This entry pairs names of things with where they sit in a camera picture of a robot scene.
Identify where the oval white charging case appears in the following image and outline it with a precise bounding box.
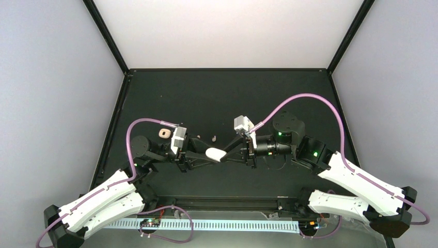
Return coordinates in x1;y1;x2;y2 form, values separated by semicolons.
205;147;227;162

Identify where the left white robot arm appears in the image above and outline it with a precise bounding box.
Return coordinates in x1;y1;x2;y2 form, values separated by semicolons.
44;135;226;247

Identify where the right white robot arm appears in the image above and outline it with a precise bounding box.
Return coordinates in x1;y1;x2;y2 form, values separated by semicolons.
206;111;417;238

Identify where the square white earbud case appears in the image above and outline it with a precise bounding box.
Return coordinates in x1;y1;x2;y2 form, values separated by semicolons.
159;128;172;139

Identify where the left small circuit board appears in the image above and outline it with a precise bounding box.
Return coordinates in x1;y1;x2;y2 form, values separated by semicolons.
140;219;161;228

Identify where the small circuit board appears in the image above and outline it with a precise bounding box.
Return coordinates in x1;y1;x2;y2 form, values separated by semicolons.
140;219;161;228
299;221;320;230

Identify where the right small circuit board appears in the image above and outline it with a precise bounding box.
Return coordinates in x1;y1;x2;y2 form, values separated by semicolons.
299;221;320;230

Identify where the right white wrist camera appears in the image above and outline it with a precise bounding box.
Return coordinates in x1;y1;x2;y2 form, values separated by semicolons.
233;115;257;148

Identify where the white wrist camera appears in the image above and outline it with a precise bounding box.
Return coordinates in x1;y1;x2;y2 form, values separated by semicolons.
233;115;257;148
170;127;187;154

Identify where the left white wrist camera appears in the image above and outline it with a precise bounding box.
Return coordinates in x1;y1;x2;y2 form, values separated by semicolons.
170;127;187;154

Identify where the black aluminium front rail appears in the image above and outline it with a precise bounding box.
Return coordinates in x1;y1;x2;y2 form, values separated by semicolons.
157;194;310;211

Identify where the white slotted cable duct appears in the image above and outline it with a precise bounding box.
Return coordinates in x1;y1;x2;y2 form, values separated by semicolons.
106;218;300;234

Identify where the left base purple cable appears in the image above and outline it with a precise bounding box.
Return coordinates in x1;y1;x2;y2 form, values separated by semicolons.
138;205;195;244

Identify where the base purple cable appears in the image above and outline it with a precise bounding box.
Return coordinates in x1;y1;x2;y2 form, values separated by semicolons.
299;190;343;240
138;205;195;244

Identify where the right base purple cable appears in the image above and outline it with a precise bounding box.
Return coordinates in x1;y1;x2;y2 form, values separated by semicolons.
299;190;343;240

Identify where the left black frame post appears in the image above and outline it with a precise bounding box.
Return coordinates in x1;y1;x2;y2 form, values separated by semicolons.
83;0;129;74

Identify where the black frame post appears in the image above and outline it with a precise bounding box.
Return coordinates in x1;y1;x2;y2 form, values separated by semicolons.
83;0;129;74
327;0;375;75

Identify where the right black frame post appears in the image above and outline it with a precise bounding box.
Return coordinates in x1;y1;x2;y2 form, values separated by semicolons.
327;0;375;75

